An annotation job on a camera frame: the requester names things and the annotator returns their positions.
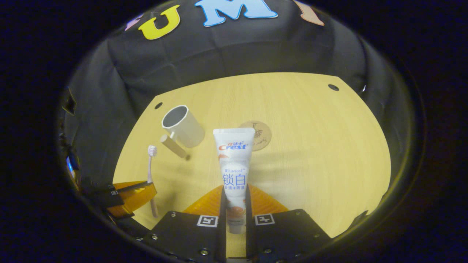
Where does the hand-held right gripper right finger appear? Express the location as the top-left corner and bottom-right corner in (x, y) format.
(245, 184), (333, 263)

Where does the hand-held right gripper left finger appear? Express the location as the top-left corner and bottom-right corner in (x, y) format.
(143, 184), (227, 263)

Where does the pink and white toothbrush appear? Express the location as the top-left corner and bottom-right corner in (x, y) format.
(147, 145), (160, 218)

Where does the white toothpaste tube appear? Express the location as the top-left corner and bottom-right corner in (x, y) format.
(213, 127), (256, 235)

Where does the white cup with wooden handle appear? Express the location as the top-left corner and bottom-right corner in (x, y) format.
(160, 105), (205, 161)

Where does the round wooden coaster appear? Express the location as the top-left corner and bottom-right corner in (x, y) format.
(239, 121), (272, 152)

